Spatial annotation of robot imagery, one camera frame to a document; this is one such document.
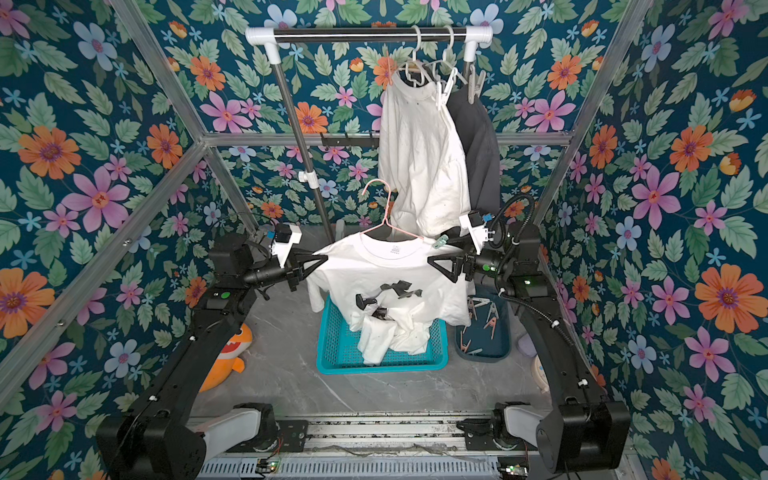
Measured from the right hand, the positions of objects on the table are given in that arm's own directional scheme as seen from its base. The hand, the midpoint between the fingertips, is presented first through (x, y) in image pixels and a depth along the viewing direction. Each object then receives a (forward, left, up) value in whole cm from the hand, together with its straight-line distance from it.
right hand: (446, 247), depth 68 cm
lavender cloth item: (-9, -26, -33) cm, 42 cm away
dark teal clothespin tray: (-6, -16, -36) cm, 40 cm away
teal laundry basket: (-12, +30, -34) cm, 47 cm away
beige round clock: (-18, -27, -33) cm, 46 cm away
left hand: (-2, +29, -1) cm, 29 cm away
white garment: (-1, +14, -19) cm, 24 cm away
